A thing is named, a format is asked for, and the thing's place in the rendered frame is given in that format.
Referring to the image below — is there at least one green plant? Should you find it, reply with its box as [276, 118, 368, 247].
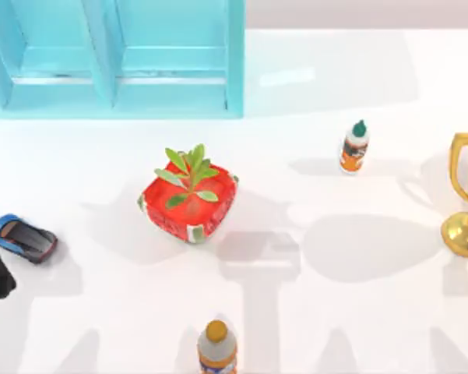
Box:
[153, 143, 220, 208]

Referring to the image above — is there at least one red plant pot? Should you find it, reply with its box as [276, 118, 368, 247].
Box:
[136, 161, 240, 245]

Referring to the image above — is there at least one green-capped orange bottle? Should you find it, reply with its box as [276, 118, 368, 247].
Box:
[338, 118, 371, 175]

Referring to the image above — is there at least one light blue rack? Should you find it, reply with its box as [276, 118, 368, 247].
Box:
[0, 0, 248, 120]

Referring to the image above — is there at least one orange-capped orange bottle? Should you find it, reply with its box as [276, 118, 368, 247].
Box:
[196, 319, 238, 374]

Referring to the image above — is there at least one blue toy car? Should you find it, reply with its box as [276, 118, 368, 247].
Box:
[0, 213, 59, 266]

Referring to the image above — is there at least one gold trophy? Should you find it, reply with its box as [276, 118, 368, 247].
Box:
[440, 132, 468, 259]

